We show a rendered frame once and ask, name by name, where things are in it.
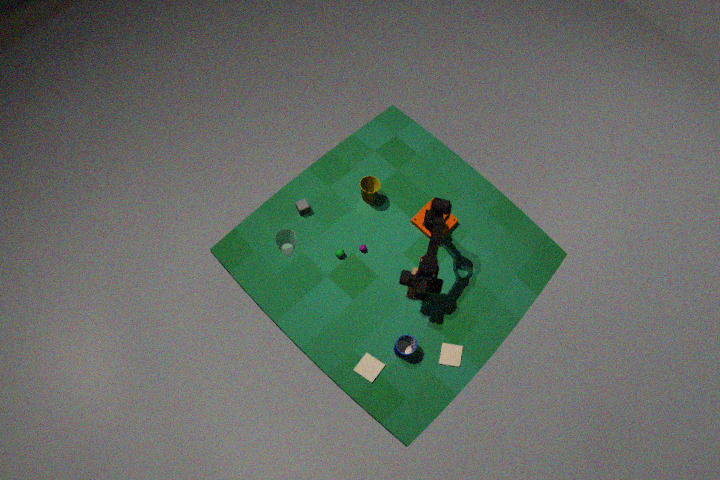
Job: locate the blue mug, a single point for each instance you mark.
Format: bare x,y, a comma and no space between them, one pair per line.
405,345

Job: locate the beige flat square tile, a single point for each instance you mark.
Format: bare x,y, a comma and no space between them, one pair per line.
369,367
450,354

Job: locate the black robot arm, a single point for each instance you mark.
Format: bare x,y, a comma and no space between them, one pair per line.
434,222

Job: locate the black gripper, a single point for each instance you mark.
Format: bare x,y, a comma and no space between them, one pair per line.
408,279

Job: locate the yellow cup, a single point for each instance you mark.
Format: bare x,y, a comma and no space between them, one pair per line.
369,187

